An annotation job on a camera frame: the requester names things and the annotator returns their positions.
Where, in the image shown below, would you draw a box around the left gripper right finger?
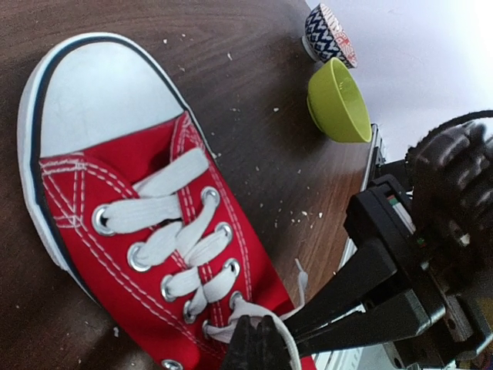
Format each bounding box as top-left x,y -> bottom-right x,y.
257,316 -> 292,370

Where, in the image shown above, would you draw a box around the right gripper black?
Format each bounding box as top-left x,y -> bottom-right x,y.
285,177 -> 492,357

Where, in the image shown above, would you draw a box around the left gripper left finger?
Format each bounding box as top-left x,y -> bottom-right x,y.
220,315 -> 266,369

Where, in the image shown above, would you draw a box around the red canvas sneaker white laces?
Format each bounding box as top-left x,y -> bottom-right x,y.
17,32 -> 314,369

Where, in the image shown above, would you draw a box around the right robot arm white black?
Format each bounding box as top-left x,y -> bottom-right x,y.
286,110 -> 492,368

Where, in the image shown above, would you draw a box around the lime green bowl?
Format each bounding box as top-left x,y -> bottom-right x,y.
307,58 -> 372,143

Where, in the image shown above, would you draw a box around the red patterned bowl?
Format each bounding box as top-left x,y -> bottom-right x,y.
301,3 -> 358,69

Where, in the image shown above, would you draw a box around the front aluminium rail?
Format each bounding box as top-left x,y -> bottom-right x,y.
315,124 -> 385,369

